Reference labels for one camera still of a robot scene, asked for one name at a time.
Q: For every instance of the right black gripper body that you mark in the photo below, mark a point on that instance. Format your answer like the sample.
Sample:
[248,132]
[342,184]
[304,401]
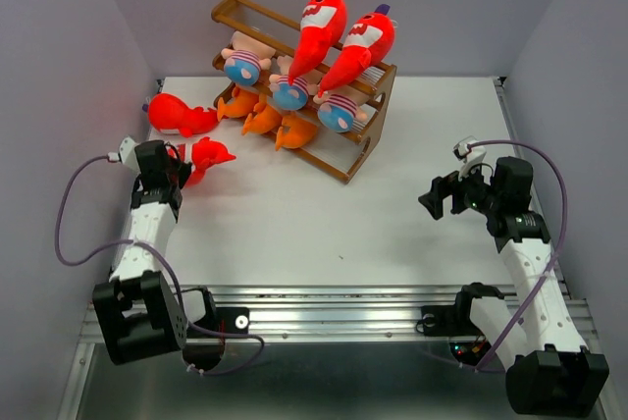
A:
[472,192]

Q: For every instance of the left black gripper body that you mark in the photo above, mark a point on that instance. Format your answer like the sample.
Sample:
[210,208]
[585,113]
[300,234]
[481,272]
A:
[180,172]

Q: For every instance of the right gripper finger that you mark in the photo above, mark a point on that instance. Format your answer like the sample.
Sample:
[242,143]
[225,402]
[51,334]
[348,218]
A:
[433,202]
[443,187]

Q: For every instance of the red shark plush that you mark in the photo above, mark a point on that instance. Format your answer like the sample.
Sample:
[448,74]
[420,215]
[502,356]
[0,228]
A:
[203,154]
[367,43]
[168,114]
[321,26]

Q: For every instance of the red shark plush top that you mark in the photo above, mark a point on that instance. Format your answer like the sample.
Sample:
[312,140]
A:
[168,114]

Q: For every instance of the orange shark plush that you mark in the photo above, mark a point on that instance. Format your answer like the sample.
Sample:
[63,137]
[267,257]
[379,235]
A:
[241,103]
[262,119]
[294,132]

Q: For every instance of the boy doll striped shirt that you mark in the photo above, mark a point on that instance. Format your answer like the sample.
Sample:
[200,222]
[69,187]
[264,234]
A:
[340,108]

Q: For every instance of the boy doll blue pants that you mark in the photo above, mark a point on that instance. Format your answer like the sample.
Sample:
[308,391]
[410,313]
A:
[292,96]

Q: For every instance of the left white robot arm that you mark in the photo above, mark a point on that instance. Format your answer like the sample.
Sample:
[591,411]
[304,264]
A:
[137,312]

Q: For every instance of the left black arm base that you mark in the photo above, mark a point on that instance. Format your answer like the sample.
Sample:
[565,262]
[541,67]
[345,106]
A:
[202,310]

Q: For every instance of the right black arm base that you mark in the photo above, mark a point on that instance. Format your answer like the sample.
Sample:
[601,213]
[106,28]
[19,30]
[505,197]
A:
[454,320]

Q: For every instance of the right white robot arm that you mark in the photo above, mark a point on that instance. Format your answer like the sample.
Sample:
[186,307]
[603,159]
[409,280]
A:
[549,369]

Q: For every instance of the brown wooden toy shelf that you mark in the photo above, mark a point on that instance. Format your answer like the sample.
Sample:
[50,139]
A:
[338,154]

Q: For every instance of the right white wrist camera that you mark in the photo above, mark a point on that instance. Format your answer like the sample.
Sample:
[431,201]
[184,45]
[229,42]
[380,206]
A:
[469,152]

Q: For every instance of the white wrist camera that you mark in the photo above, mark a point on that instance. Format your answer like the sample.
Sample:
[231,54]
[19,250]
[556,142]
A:
[469,152]
[125,154]

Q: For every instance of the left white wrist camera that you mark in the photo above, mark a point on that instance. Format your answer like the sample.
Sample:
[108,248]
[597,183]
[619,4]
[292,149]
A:
[125,154]

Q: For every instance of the aluminium mounting rail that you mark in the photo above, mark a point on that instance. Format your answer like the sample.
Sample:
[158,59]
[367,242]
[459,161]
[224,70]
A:
[334,314]

